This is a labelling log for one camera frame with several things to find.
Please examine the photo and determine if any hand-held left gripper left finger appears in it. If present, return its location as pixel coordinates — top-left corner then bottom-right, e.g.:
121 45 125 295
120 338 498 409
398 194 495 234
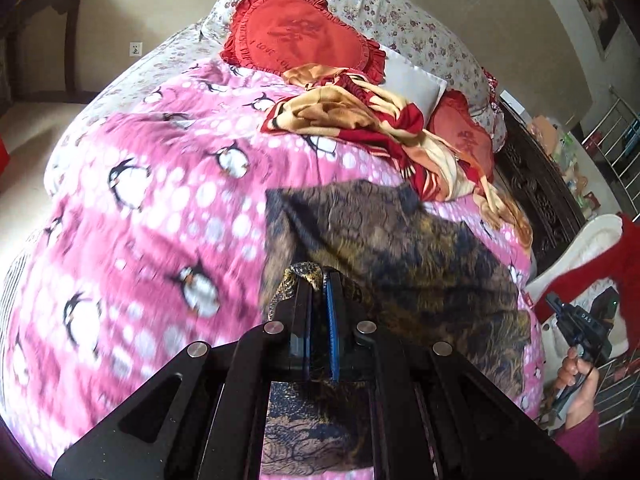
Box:
52 272 326 480

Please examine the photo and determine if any large red heart pillow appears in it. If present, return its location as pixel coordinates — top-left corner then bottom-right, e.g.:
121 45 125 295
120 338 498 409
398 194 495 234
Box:
220 0 388 84

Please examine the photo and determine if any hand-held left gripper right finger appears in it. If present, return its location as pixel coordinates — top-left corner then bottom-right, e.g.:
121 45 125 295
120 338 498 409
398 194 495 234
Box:
324 270 583 480

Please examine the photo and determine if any large floral pillow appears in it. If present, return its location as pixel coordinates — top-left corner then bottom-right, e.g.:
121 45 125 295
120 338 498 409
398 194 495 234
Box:
305 0 503 153

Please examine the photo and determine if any pink penguin blanket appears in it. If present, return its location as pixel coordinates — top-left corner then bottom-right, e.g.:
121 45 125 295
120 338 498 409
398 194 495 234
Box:
0 60 546 476

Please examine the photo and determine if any person's right hand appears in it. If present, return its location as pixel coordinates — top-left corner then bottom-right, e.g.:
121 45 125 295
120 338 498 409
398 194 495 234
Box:
556 347 601 429

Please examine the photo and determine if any dark wooden desk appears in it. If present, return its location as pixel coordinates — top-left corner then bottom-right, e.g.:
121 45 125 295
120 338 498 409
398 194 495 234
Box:
0 0 87 111

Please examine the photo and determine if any metal rack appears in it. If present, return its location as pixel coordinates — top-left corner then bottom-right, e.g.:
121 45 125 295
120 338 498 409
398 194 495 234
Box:
582 87 640 201

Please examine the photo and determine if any wall poster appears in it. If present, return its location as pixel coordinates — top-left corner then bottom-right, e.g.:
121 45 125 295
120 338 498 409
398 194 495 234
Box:
570 0 622 59

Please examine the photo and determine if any dark carved wooden headboard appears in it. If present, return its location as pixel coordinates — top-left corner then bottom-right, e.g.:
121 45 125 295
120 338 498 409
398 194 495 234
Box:
492 105 588 271

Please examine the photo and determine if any white box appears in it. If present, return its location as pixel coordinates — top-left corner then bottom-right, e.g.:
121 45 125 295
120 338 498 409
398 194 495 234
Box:
499 90 527 117

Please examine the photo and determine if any small red heart pillow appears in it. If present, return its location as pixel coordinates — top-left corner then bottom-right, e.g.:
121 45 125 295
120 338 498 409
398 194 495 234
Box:
427 91 496 184

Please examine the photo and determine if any white pillow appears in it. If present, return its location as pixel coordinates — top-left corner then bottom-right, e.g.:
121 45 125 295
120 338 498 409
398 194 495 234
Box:
380 45 449 114

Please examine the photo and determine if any red cloth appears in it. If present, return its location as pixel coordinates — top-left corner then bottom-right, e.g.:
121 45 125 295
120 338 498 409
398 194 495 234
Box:
537 212 640 356

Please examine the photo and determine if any person's right forearm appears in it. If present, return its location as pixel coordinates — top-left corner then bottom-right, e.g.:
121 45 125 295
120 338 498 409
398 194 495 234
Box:
552 409 602 477

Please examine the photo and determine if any small floral pillow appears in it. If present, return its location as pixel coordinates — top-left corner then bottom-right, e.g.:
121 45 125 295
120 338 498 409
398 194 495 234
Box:
202 0 313 45

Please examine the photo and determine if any dark floral patterned garment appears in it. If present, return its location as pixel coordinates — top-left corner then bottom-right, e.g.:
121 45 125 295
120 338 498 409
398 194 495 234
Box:
260 180 533 471

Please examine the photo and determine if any red and yellow blanket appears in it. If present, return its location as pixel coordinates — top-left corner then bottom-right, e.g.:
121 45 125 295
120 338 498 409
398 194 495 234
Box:
260 63 533 248

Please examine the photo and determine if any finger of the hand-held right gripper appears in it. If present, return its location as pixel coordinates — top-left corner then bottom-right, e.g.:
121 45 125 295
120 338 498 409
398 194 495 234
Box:
545 293 577 334

